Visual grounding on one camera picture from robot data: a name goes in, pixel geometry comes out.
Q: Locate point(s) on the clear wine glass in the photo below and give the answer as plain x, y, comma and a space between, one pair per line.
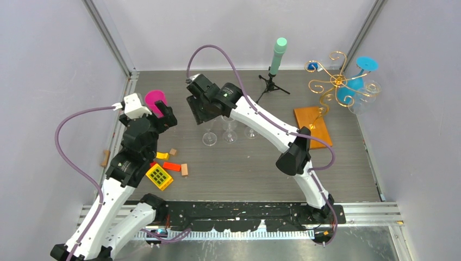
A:
363, 99
250, 133
229, 126
209, 138

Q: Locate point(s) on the small blue block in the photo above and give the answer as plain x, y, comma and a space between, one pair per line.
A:
313, 66

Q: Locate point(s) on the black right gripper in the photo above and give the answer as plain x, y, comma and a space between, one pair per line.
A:
199, 117

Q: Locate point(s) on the orange wooden rack base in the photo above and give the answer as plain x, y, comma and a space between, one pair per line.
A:
311, 118

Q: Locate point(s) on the wooden block off table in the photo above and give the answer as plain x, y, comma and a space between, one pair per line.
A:
105, 160

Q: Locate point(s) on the yellow curved block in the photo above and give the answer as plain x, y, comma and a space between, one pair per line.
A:
162, 156

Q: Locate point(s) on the slotted cable duct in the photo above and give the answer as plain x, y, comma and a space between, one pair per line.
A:
259, 234

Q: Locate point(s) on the orange flat block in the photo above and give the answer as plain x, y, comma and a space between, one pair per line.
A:
172, 166

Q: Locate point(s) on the tan wooden block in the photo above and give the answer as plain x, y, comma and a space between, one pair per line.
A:
184, 170

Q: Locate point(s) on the yellow green window block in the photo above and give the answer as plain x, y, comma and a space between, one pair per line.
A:
159, 177

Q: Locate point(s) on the pink plastic wine glass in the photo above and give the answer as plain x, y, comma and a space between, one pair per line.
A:
151, 98

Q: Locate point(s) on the aluminium frame rail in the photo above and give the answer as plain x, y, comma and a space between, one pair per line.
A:
363, 205

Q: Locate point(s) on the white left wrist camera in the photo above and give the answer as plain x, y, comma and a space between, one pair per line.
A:
132, 106

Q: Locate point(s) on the mint green microphone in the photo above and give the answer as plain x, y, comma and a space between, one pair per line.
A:
278, 51

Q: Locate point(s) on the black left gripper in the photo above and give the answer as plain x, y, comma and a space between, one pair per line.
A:
167, 121

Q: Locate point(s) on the small tan cube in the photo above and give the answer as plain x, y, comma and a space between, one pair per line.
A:
173, 152

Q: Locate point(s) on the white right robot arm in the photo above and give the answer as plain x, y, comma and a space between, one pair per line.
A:
208, 101

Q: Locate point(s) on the blue plastic wine glass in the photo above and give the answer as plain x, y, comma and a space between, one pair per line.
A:
355, 85

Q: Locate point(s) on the black mini tripod stand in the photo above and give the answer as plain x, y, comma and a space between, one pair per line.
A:
270, 86

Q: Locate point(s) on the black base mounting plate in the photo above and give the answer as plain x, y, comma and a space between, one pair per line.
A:
237, 216

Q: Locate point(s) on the gold wire glass rack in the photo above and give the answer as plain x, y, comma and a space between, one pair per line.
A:
326, 88

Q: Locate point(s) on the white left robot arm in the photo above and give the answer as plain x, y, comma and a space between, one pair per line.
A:
97, 238

